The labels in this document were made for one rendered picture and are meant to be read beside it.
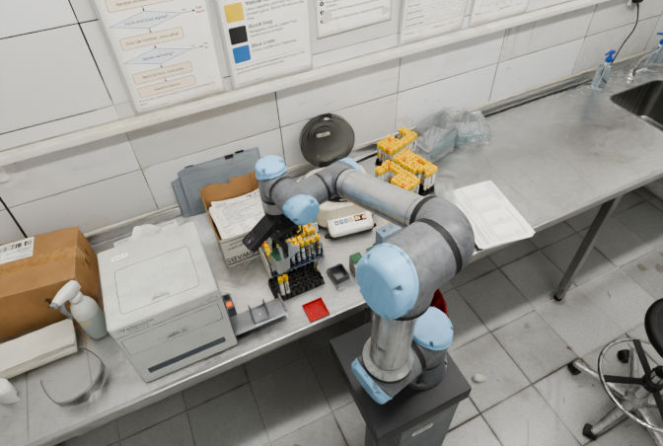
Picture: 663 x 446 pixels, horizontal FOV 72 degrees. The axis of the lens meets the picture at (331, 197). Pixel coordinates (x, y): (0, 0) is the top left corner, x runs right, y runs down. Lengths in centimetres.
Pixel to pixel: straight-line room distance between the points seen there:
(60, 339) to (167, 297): 49
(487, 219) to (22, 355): 159
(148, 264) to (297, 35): 87
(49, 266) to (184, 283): 52
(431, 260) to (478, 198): 113
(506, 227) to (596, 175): 53
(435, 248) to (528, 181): 130
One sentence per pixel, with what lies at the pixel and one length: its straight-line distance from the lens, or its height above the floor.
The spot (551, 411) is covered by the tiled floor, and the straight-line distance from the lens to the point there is 248.
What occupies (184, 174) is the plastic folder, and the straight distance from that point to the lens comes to 178.
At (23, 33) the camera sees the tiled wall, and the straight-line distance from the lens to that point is 151.
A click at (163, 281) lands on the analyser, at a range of 131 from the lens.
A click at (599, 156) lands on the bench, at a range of 228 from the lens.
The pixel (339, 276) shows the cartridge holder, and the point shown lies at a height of 89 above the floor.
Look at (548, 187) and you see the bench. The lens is 203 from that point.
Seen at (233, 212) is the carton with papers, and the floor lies 94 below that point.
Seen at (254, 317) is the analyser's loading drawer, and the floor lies 94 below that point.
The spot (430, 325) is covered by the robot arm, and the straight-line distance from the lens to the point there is 117.
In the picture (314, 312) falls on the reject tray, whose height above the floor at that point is 88.
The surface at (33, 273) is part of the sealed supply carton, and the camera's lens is 167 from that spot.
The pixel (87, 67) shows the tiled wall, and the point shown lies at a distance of 154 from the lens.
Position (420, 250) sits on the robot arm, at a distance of 76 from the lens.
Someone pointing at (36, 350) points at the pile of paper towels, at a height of 91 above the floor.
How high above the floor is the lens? 217
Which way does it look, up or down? 45 degrees down
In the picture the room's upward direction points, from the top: 3 degrees counter-clockwise
